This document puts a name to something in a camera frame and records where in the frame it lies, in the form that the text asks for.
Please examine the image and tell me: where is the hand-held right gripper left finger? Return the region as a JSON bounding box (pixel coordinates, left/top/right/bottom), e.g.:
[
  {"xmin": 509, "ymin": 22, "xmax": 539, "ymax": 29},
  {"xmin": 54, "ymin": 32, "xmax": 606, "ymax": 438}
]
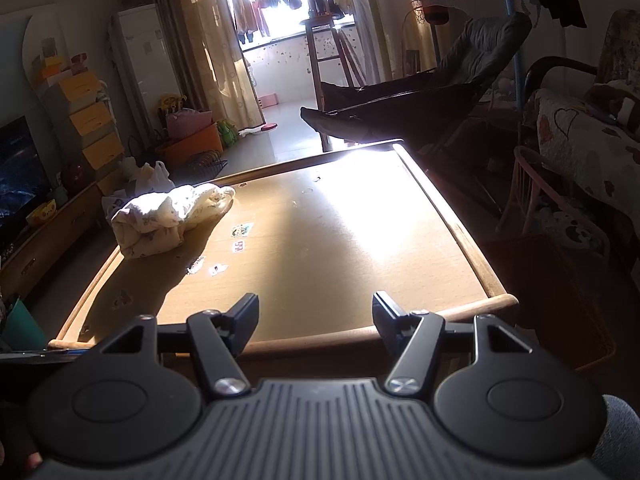
[{"xmin": 97, "ymin": 292, "xmax": 261, "ymax": 400}]

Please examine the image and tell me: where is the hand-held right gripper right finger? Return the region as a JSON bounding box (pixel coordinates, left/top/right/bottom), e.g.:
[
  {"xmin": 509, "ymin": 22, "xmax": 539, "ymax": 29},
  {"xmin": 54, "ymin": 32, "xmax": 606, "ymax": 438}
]
[{"xmin": 371, "ymin": 290, "xmax": 535, "ymax": 397}]

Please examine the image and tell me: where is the wooden table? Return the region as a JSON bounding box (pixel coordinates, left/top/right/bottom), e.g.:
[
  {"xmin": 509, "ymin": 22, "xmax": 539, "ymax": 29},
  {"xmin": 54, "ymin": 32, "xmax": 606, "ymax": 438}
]
[{"xmin": 47, "ymin": 138, "xmax": 521, "ymax": 356}]

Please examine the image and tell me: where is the floral cloth bundle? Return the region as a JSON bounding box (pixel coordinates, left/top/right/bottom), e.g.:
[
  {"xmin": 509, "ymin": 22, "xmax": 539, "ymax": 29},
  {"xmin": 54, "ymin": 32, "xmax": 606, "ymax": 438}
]
[{"xmin": 110, "ymin": 183, "xmax": 237, "ymax": 260}]

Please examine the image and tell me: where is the white plastic bag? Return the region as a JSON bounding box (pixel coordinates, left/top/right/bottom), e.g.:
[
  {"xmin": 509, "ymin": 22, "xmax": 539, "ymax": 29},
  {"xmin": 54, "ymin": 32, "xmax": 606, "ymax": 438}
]
[{"xmin": 122, "ymin": 157, "xmax": 176, "ymax": 196}]

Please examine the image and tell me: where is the orange storage box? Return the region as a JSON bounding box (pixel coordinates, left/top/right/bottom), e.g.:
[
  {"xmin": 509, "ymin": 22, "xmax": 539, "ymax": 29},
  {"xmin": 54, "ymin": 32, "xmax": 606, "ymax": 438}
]
[{"xmin": 155, "ymin": 122, "xmax": 223, "ymax": 166}]

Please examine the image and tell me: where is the green toy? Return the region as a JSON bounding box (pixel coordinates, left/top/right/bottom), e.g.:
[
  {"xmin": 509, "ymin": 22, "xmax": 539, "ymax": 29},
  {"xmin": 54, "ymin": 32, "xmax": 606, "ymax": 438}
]
[{"xmin": 216, "ymin": 119, "xmax": 240, "ymax": 148}]

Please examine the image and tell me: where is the pink wooden rack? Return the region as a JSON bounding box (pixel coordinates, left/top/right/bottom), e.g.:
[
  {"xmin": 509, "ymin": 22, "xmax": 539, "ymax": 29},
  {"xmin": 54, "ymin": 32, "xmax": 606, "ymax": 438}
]
[{"xmin": 495, "ymin": 145, "xmax": 611, "ymax": 261}]

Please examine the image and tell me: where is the pink basket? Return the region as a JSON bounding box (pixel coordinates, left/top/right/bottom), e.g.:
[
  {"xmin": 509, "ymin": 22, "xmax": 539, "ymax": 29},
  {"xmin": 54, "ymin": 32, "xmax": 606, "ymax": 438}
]
[{"xmin": 165, "ymin": 109, "xmax": 213, "ymax": 138}]

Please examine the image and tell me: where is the wooden television cabinet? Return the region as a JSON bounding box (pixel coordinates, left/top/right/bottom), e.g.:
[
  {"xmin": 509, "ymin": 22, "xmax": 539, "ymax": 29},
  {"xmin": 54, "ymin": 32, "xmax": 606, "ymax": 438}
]
[{"xmin": 0, "ymin": 180, "xmax": 123, "ymax": 306}]

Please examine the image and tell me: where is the red round jar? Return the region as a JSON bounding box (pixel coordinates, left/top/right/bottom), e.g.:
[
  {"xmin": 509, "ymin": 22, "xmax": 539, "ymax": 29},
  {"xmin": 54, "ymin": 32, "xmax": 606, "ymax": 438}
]
[{"xmin": 61, "ymin": 162, "xmax": 86, "ymax": 193}]

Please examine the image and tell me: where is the teal plastic container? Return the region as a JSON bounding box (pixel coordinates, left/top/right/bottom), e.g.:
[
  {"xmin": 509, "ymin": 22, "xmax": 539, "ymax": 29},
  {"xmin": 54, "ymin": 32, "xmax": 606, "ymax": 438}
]
[{"xmin": 0, "ymin": 297, "xmax": 48, "ymax": 351}]

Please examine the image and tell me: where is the yellow bowl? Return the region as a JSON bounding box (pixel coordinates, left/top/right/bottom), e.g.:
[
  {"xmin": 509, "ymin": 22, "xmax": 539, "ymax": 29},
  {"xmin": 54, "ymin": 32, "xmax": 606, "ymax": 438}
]
[{"xmin": 25, "ymin": 199, "xmax": 57, "ymax": 226}]

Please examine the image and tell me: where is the drawer unit with yellow fronts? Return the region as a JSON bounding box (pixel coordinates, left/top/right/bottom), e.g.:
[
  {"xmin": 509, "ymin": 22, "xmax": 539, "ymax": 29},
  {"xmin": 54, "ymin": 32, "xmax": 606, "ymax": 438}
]
[{"xmin": 37, "ymin": 72, "xmax": 126, "ymax": 181}]

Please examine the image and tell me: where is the heart print quilt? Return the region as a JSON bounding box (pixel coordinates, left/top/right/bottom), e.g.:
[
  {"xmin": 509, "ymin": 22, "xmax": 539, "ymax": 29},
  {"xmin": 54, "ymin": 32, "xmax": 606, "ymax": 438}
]
[{"xmin": 530, "ymin": 87, "xmax": 640, "ymax": 241}]

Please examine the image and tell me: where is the tall wooden stool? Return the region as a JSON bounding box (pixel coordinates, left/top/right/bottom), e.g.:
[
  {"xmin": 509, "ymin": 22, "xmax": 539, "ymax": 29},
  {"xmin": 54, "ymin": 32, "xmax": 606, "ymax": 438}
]
[{"xmin": 300, "ymin": 15, "xmax": 371, "ymax": 151}]

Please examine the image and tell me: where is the person's leg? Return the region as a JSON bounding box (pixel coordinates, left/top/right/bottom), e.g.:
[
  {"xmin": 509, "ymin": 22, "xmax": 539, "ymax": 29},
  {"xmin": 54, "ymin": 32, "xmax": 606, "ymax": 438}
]
[{"xmin": 595, "ymin": 394, "xmax": 640, "ymax": 480}]

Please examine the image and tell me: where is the beige patterned curtain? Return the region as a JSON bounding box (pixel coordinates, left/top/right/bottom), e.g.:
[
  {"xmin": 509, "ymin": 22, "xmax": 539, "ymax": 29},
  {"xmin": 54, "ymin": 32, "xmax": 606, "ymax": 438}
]
[{"xmin": 150, "ymin": 0, "xmax": 266, "ymax": 131}]

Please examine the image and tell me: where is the flat screen television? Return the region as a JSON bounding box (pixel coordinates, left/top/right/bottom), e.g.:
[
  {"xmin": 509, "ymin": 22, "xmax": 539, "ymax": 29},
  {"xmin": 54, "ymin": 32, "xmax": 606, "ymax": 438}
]
[{"xmin": 0, "ymin": 116, "xmax": 51, "ymax": 241}]

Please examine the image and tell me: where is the white floor air conditioner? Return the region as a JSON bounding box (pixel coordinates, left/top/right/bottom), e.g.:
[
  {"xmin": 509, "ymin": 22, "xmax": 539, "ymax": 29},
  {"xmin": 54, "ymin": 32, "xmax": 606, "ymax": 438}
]
[{"xmin": 111, "ymin": 4, "xmax": 183, "ymax": 146}]

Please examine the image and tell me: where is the black lounge chair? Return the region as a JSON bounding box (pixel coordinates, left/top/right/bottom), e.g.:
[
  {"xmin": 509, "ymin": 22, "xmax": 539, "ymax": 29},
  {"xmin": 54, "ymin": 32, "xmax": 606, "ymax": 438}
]
[{"xmin": 300, "ymin": 12, "xmax": 533, "ymax": 161}]

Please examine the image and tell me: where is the pale sheer curtain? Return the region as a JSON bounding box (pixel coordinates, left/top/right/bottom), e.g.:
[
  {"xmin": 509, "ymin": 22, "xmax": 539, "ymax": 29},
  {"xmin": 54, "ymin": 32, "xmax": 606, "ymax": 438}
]
[{"xmin": 350, "ymin": 0, "xmax": 436, "ymax": 76}]

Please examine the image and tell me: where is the row of hanging laundry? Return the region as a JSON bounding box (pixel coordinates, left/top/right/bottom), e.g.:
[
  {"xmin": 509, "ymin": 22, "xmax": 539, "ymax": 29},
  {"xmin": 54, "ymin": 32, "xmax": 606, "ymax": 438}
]
[{"xmin": 230, "ymin": 0, "xmax": 351, "ymax": 43}]

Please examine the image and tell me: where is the black wire rack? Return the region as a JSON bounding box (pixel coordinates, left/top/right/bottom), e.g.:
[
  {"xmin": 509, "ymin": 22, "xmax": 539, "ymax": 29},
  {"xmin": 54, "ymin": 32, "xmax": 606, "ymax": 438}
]
[{"xmin": 182, "ymin": 150, "xmax": 228, "ymax": 178}]

